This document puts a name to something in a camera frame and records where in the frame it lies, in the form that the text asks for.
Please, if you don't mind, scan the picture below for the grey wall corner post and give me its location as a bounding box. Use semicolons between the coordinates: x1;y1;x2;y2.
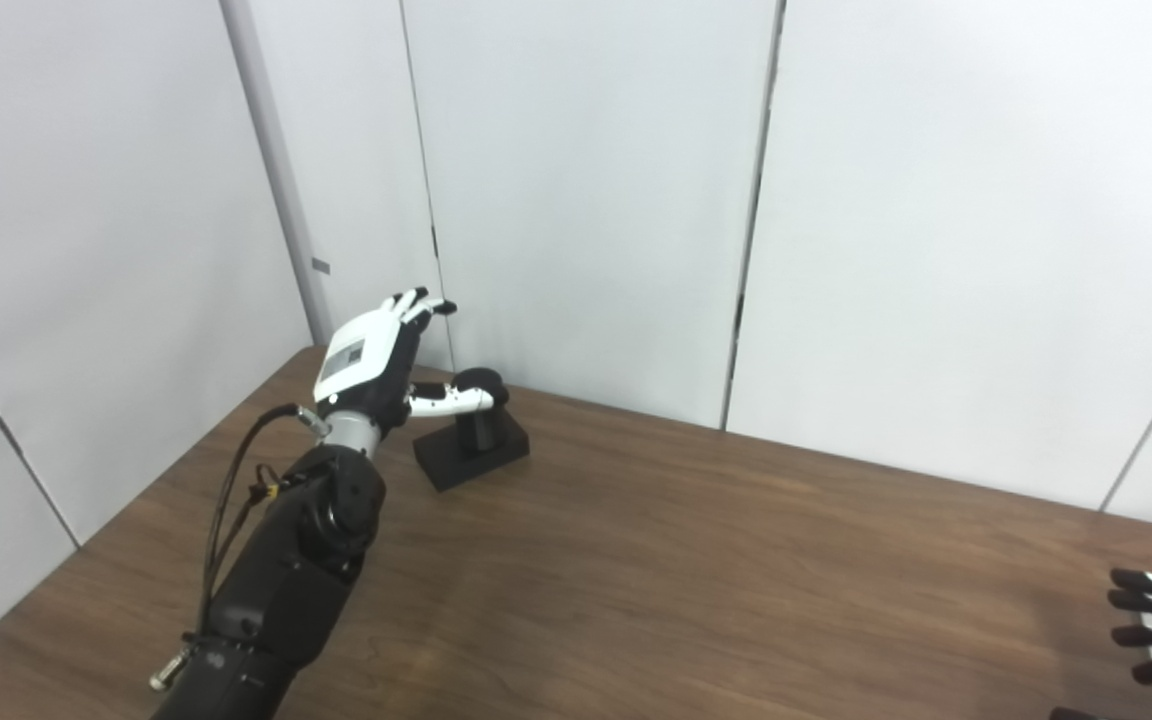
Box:
219;0;339;347

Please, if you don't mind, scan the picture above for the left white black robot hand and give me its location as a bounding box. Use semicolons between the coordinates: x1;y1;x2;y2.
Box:
313;288;512;436

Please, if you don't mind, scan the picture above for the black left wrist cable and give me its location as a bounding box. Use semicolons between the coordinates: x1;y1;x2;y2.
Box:
148;403;333;693

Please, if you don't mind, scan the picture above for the black cylinder peg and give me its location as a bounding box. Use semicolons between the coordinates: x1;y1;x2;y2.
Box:
412;368;531;493

